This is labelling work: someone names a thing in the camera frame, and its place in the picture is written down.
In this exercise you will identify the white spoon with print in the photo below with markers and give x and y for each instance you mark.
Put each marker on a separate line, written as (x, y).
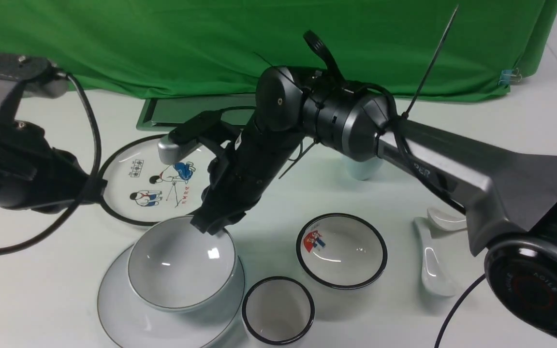
(446, 222)

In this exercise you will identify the pale blue bowl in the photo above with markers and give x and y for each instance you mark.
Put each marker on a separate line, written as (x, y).
(175, 267)

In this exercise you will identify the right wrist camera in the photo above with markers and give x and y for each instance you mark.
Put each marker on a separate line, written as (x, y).
(206, 129)

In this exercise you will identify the black-rimmed white cup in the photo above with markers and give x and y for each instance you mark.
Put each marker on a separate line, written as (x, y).
(277, 312)

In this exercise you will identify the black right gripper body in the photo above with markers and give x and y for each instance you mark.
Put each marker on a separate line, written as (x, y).
(247, 168)

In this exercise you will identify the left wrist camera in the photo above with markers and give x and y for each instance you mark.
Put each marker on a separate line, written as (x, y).
(34, 76)

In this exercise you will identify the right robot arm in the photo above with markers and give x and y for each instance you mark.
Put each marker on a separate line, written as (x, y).
(509, 198)

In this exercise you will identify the black-rimmed illustrated plate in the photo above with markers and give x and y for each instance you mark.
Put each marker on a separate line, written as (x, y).
(141, 190)

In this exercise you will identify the pale blue cup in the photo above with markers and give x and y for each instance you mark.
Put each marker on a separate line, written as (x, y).
(362, 170)

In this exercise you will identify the black-rimmed illustrated bowl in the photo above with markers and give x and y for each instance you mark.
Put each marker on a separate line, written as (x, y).
(341, 251)

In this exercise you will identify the green backdrop cloth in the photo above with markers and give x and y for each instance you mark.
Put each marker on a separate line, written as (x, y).
(168, 48)

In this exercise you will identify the blue binder clip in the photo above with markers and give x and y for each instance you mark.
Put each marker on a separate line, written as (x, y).
(509, 77)

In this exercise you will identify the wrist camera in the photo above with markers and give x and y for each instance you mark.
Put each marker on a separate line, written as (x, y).
(34, 76)
(206, 129)

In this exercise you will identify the large pale blue plate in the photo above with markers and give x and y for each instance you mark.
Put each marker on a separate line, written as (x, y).
(130, 323)

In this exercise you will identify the plain white ceramic spoon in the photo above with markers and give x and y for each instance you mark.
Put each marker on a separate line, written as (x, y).
(434, 276)

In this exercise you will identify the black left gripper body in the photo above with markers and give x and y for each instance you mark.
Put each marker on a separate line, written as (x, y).
(35, 176)

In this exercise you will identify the metal table cable hatch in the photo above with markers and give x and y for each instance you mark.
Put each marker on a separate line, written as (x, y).
(165, 114)

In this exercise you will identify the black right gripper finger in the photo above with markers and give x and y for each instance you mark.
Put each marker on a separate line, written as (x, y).
(214, 225)

